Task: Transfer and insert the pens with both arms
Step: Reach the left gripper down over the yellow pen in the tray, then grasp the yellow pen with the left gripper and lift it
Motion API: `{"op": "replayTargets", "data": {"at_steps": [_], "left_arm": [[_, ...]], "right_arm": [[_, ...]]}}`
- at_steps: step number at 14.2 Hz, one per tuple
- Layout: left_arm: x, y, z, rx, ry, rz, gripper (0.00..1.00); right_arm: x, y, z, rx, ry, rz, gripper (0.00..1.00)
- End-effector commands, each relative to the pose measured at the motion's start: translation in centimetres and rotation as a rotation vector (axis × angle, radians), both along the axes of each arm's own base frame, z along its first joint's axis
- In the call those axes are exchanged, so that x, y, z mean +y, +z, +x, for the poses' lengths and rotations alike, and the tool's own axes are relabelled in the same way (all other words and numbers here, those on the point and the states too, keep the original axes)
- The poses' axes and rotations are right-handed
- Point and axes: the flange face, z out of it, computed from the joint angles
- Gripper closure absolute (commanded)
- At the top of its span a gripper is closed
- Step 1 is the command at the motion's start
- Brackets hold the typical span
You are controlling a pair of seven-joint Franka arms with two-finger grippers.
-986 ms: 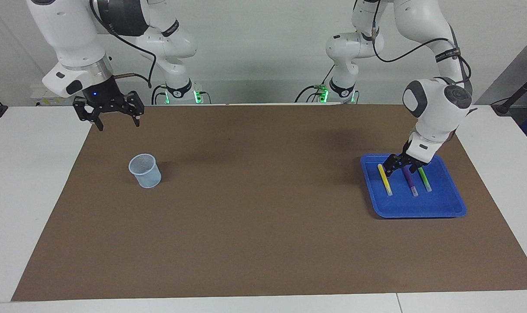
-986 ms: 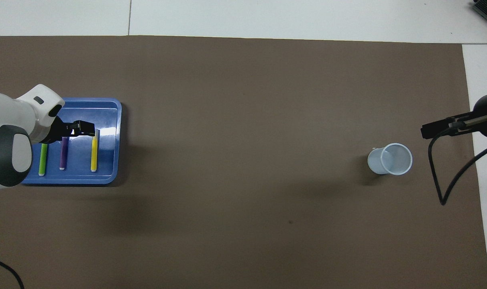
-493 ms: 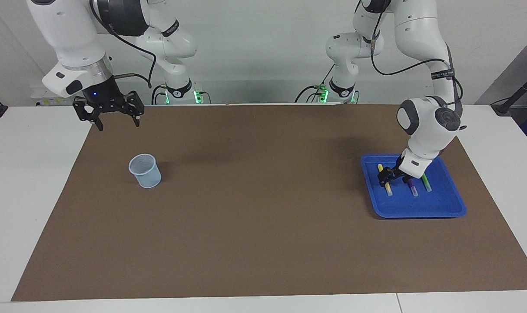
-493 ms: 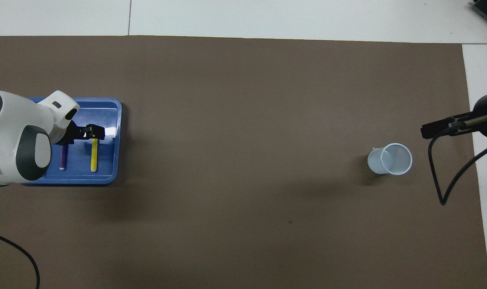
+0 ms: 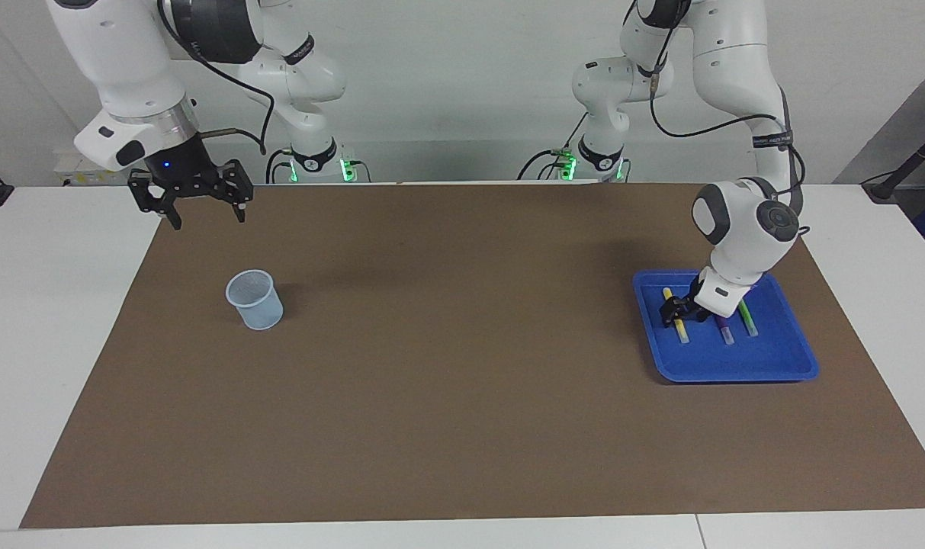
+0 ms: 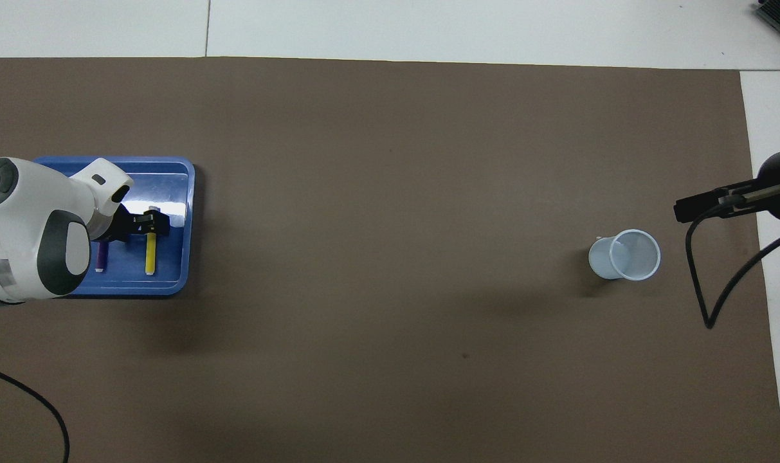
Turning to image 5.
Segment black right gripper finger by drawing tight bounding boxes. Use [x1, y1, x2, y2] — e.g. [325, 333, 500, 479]
[212, 159, 255, 224]
[129, 169, 183, 231]

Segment yellow marker pen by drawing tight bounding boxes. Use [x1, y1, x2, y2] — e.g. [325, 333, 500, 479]
[663, 287, 690, 344]

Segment blue plastic tray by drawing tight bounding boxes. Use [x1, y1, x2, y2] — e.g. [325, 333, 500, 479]
[631, 268, 820, 384]

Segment translucent plastic cup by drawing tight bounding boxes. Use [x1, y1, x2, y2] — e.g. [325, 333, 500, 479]
[226, 268, 284, 332]

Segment brown table mat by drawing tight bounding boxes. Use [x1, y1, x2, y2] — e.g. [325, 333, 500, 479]
[20, 181, 925, 529]

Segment black stand pole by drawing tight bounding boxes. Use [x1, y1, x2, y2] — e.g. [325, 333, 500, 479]
[862, 122, 925, 203]

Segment black right arm base cable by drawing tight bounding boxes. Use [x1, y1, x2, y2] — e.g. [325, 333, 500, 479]
[266, 149, 299, 185]

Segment black arm base cable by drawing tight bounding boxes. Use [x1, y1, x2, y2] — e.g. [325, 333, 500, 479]
[266, 149, 299, 185]
[517, 113, 589, 182]

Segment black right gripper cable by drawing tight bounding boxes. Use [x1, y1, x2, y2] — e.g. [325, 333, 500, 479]
[157, 0, 277, 157]

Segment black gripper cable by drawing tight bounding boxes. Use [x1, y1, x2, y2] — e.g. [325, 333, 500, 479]
[622, 0, 810, 233]
[157, 0, 277, 157]

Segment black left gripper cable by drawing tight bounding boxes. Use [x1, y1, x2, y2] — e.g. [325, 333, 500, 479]
[622, 0, 810, 233]

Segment black left arm base cable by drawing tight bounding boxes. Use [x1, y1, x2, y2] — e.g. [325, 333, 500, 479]
[517, 113, 589, 182]

